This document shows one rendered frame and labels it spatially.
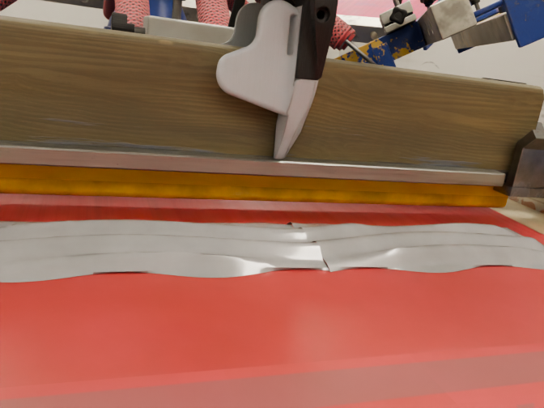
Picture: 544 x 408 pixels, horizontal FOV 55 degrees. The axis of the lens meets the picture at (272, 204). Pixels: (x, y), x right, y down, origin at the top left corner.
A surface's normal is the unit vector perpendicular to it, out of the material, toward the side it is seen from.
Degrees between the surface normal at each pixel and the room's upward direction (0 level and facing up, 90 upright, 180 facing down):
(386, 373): 0
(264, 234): 33
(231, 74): 84
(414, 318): 0
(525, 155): 90
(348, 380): 0
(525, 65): 90
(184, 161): 90
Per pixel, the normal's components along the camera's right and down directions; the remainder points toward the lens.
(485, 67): -0.94, -0.03
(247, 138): 0.31, 0.31
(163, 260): 0.25, -0.53
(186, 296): 0.13, -0.95
